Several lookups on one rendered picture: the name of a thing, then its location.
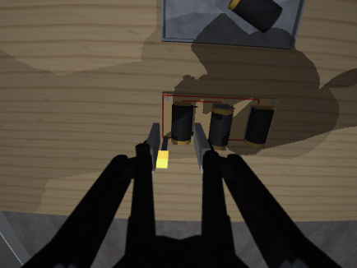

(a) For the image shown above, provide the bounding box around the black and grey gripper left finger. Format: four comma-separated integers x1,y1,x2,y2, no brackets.
21,123,160,268

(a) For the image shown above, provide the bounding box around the grey square tray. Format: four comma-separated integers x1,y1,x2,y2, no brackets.
161,0,306,49

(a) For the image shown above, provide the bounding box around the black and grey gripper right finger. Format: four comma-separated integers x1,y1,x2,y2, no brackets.
193,122,342,268

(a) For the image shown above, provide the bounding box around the black battery with gold end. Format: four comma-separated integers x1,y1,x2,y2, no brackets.
208,105,234,146
171,104,193,146
244,107,274,148
228,0,283,33

